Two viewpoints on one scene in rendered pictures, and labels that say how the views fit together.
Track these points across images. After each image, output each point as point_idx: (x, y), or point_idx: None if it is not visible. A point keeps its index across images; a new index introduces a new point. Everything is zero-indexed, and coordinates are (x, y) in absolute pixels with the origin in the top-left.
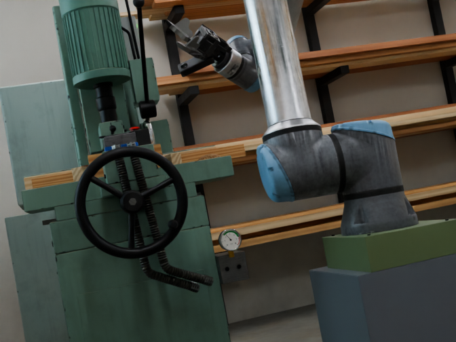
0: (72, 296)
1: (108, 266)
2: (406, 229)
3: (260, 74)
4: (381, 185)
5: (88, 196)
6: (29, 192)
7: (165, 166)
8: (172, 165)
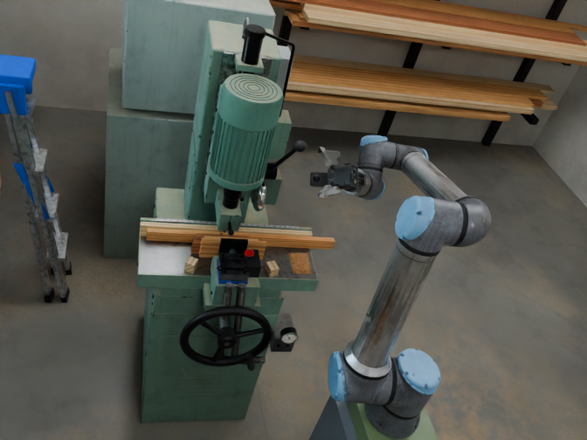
0: (158, 335)
1: None
2: None
3: (368, 323)
4: (406, 415)
5: (192, 285)
6: (144, 276)
7: (262, 326)
8: (268, 325)
